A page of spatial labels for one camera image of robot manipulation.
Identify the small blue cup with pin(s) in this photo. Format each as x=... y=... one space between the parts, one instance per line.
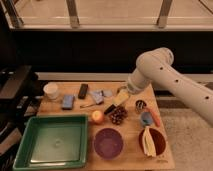
x=146 y=119

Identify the orange carrot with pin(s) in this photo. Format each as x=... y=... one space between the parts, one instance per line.
x=155 y=117

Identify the black rectangular block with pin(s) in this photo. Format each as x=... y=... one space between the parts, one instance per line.
x=82 y=91

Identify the orange apple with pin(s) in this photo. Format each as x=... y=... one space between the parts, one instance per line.
x=97 y=117

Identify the white cup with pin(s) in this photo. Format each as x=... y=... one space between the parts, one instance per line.
x=51 y=90

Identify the black equipment on left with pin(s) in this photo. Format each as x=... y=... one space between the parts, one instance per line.
x=19 y=90

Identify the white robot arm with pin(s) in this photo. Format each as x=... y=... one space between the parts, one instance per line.
x=156 y=65

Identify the green plastic tray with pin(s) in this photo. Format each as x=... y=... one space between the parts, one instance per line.
x=53 y=143

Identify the wooden table board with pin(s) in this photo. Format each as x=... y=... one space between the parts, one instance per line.
x=131 y=157

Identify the purple bowl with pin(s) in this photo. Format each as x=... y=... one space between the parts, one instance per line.
x=108 y=143

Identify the metal spoon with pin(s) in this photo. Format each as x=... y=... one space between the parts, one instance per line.
x=87 y=105

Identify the black-handled knife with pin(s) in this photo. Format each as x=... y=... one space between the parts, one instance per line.
x=112 y=108

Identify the bunch of dark grapes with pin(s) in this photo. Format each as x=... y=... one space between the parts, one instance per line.
x=118 y=115

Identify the blue sponge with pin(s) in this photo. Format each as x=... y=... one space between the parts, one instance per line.
x=68 y=102

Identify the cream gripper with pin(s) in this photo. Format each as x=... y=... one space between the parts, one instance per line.
x=121 y=97

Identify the blue-grey crumpled cloth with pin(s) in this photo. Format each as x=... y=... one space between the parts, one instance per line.
x=99 y=95

